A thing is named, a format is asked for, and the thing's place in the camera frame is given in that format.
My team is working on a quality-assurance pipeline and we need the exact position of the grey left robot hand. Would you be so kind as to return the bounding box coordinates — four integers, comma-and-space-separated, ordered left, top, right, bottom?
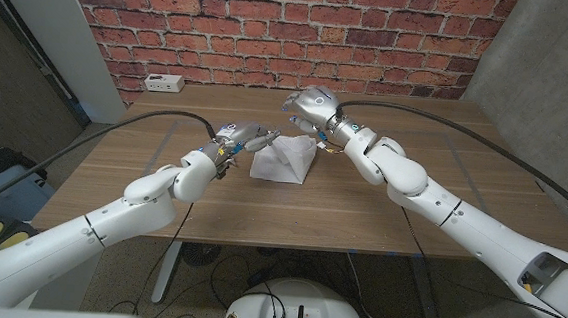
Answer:
197, 117, 282, 184

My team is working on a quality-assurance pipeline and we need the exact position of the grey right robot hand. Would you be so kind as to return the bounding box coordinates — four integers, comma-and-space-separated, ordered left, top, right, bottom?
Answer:
279, 82, 365, 145

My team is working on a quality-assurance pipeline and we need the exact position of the white handkerchief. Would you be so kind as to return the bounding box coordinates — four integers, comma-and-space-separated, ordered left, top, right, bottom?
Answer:
248, 131, 320, 186

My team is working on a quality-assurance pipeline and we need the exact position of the red brick print backdrop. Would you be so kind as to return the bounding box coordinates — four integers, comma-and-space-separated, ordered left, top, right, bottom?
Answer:
49, 0, 522, 134

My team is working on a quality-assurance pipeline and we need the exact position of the white power strip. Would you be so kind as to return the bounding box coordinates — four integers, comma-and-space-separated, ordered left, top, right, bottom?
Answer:
142, 72, 187, 95

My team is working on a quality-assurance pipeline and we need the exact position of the black floor fan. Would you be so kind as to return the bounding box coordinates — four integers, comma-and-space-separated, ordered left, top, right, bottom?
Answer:
179, 241, 223, 270

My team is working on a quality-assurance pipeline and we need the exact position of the white table leg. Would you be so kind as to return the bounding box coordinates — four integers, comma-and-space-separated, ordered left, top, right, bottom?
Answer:
151, 239, 184, 306

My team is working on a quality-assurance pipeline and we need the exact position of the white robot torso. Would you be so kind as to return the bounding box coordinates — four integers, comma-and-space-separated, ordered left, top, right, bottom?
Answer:
222, 273, 370, 318

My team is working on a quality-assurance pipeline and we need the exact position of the blue storage bin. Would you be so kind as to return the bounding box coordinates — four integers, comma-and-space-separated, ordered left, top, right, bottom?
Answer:
0, 162, 58, 237

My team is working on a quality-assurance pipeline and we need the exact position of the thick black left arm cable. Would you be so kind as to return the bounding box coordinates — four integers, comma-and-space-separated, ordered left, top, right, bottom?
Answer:
0, 97, 220, 236

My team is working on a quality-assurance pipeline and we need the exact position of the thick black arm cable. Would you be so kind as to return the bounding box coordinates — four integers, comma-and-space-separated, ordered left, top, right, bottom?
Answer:
0, 97, 220, 236
330, 98, 568, 225

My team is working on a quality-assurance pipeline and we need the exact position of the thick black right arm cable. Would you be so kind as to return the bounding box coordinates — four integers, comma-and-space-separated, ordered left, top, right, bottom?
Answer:
330, 98, 568, 225

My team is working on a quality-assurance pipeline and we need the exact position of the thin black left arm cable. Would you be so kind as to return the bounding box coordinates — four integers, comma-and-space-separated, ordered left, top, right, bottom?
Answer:
131, 197, 196, 318

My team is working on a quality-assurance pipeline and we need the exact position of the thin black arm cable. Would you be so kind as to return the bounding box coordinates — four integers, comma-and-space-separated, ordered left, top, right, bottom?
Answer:
393, 205, 568, 318
131, 197, 196, 318

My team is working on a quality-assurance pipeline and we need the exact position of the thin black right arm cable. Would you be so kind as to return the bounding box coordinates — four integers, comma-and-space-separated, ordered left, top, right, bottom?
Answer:
393, 205, 568, 318

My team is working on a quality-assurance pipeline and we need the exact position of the white floor cable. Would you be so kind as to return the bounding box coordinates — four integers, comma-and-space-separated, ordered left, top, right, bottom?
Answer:
341, 253, 404, 318

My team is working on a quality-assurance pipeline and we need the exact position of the white wall panel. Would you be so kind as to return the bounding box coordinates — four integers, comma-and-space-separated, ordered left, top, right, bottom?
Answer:
0, 0, 135, 126

